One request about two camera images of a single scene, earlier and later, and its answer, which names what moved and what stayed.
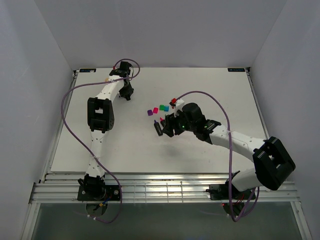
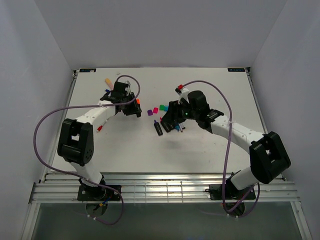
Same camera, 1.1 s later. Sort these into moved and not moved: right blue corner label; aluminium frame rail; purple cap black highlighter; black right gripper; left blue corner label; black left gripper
Moved: black right gripper; black left gripper
Not moved: right blue corner label; left blue corner label; aluminium frame rail; purple cap black highlighter
